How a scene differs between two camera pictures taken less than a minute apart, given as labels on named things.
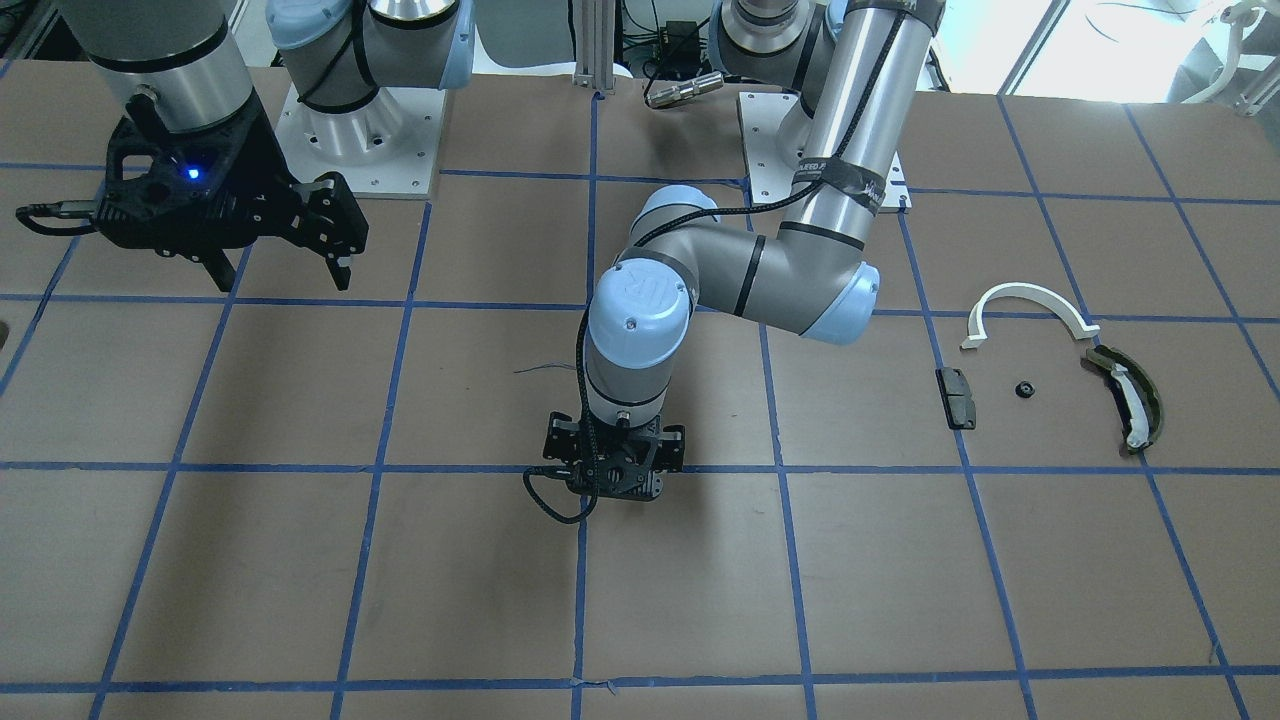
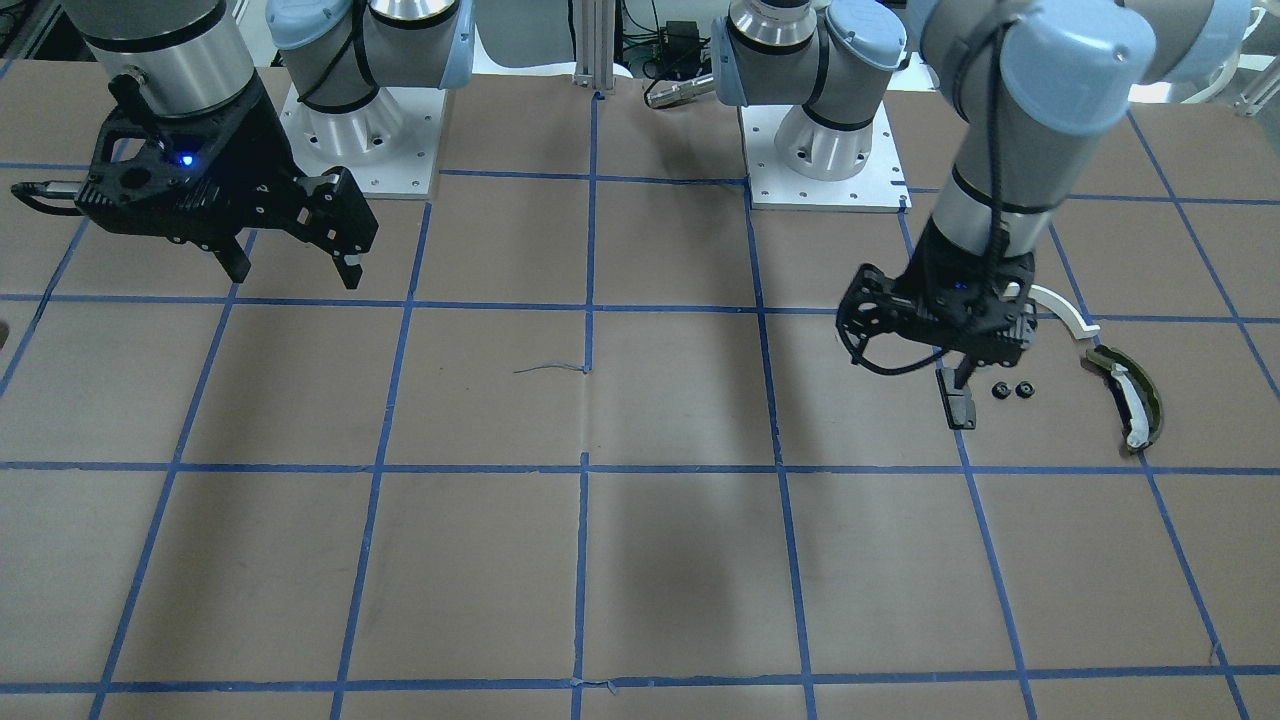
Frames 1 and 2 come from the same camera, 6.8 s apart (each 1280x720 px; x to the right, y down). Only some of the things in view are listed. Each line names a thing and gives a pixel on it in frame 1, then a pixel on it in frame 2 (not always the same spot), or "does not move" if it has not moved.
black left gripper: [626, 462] -> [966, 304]
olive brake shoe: [1135, 400] does not move
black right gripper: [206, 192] does not move
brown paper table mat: [1043, 484] does not move
